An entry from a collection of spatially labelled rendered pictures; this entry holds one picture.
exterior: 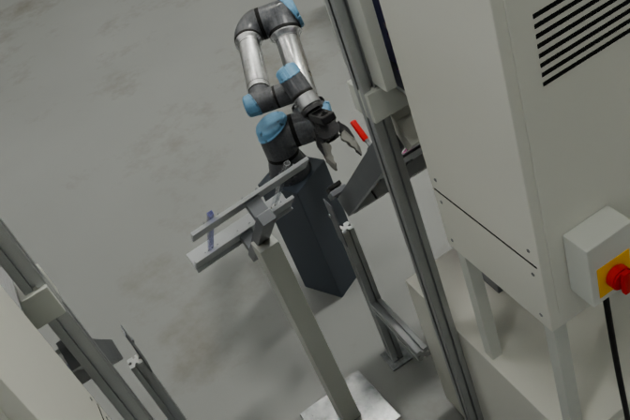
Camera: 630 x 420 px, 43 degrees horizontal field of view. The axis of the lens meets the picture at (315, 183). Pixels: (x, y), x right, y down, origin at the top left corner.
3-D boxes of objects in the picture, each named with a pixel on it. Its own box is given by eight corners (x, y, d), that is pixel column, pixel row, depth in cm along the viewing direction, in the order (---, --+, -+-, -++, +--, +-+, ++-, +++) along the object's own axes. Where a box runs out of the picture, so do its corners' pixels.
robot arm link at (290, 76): (296, 64, 252) (292, 57, 244) (315, 92, 251) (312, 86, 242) (276, 78, 253) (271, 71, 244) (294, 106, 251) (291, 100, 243)
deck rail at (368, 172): (348, 217, 235) (337, 199, 236) (353, 213, 235) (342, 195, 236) (397, 152, 166) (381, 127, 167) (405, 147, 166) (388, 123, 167)
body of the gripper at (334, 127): (340, 138, 250) (320, 107, 252) (344, 130, 242) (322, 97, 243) (320, 150, 248) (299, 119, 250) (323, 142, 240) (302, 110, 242)
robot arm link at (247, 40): (223, 12, 284) (241, 103, 252) (252, 2, 283) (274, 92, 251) (234, 37, 293) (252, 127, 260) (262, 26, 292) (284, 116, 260)
